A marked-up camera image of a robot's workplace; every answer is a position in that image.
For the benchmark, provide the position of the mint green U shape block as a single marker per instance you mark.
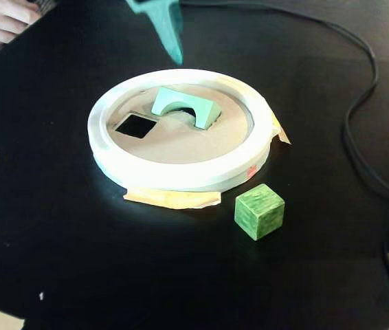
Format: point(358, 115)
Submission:
point(180, 99)

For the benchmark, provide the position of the green wooden cube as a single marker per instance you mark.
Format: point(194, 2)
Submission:
point(259, 213)

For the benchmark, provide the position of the white round shape sorter lid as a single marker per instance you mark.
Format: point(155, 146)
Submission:
point(180, 175)

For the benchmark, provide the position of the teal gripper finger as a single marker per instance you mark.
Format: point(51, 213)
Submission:
point(165, 24)

